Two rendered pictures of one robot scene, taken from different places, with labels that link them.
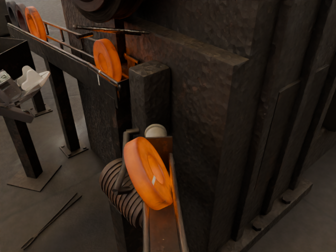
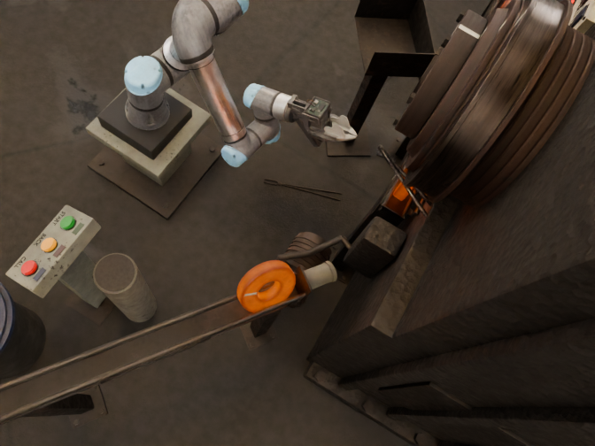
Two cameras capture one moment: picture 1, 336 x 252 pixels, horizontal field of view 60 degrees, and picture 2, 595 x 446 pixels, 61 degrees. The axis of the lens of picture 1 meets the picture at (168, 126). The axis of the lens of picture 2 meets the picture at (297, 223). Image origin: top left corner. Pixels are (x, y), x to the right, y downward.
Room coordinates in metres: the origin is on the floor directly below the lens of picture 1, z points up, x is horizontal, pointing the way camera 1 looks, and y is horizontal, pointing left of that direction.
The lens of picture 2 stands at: (0.24, -0.20, 1.96)
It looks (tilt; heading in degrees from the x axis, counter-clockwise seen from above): 68 degrees down; 48
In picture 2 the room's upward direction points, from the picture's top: 24 degrees clockwise
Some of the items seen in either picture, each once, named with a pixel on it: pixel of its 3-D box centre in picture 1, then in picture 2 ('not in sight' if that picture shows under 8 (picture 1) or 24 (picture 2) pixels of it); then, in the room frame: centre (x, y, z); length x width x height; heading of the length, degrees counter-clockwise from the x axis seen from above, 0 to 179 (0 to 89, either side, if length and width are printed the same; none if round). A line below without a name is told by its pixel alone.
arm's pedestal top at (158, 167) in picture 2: not in sight; (150, 124); (0.29, 0.83, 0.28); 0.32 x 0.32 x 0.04; 38
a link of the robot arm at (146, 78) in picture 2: not in sight; (145, 80); (0.31, 0.84, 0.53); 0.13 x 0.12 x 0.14; 31
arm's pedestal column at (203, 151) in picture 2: not in sight; (155, 143); (0.29, 0.83, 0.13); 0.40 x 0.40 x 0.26; 38
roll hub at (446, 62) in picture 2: not in sight; (436, 75); (0.87, 0.29, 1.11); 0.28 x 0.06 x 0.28; 40
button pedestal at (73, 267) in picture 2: not in sight; (77, 272); (-0.06, 0.34, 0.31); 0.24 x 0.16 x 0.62; 40
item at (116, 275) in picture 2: not in sight; (129, 292); (0.07, 0.24, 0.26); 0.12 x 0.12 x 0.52
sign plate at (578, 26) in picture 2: not in sight; (579, 12); (1.26, 0.34, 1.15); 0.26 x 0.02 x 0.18; 40
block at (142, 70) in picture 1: (151, 103); (374, 249); (0.76, 0.05, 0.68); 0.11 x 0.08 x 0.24; 130
